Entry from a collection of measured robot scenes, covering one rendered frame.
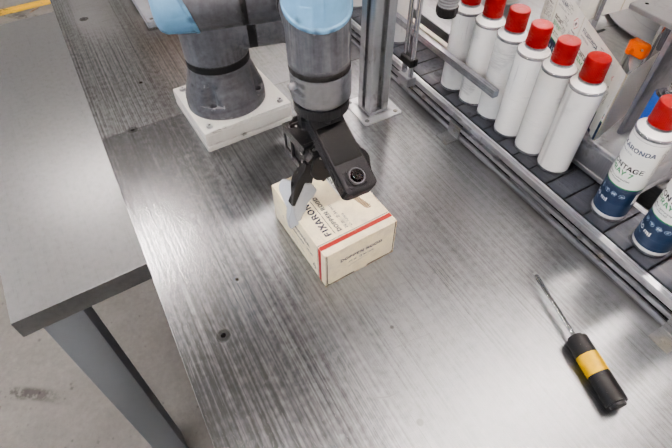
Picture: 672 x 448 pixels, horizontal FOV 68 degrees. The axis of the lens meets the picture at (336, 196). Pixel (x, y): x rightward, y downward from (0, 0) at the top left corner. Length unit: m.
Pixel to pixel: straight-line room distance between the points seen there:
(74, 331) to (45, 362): 0.90
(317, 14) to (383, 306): 0.41
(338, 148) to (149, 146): 0.48
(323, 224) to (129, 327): 1.15
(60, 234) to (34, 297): 0.12
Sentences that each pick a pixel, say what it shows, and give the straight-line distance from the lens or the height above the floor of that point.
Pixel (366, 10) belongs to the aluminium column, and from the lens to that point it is 0.92.
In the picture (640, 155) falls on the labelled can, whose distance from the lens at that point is 0.77.
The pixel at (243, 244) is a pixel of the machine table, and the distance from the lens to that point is 0.80.
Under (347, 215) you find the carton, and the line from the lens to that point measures 0.73.
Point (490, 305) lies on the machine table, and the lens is 0.76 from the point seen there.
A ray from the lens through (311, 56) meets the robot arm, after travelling 0.57.
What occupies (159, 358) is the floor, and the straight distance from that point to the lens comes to 1.69.
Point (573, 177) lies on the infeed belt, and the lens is 0.90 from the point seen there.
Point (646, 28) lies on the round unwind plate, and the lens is 1.36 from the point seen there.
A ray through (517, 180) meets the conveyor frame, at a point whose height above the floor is 0.86.
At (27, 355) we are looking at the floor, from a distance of 1.87.
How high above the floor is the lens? 1.46
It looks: 48 degrees down
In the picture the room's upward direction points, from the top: straight up
